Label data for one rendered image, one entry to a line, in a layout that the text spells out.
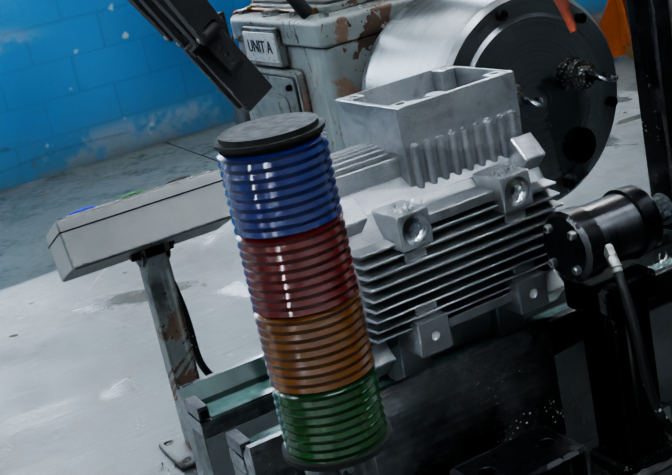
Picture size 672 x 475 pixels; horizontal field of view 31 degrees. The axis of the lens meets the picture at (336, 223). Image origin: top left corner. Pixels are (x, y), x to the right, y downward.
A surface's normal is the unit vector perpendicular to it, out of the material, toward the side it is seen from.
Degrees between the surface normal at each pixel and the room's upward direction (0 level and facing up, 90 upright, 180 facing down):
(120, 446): 0
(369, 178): 88
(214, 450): 90
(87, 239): 67
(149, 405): 0
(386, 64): 58
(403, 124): 90
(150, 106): 90
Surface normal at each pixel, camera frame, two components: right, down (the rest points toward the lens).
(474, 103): 0.49, 0.16
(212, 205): 0.36, -0.21
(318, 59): -0.86, 0.30
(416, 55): -0.81, -0.30
